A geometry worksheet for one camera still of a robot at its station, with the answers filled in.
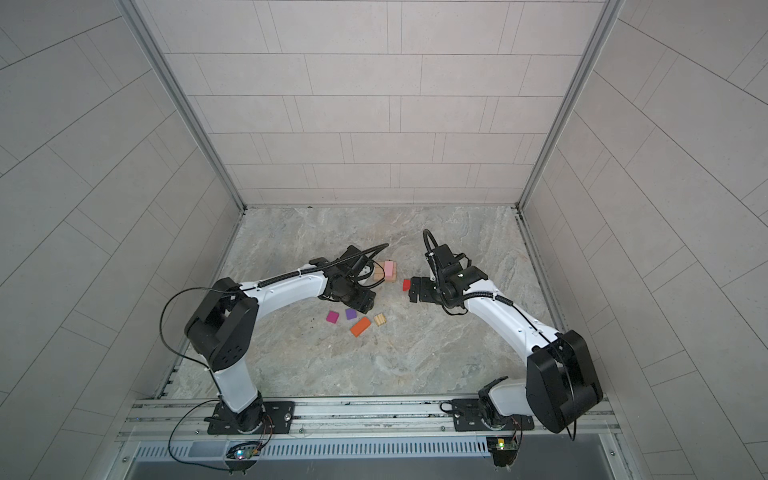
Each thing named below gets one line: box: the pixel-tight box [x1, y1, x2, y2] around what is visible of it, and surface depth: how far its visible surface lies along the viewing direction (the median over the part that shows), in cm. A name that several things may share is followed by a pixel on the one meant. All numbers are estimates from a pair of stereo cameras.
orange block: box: [350, 316, 371, 337], surface depth 88 cm
